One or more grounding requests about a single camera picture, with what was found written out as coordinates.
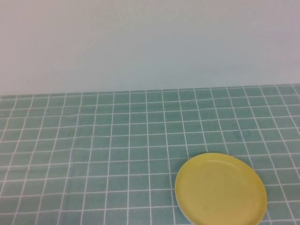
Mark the yellow plastic plate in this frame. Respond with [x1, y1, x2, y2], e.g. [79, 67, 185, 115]
[174, 152, 268, 225]

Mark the green white checked tablecloth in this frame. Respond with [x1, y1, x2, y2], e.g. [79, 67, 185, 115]
[0, 84, 300, 225]

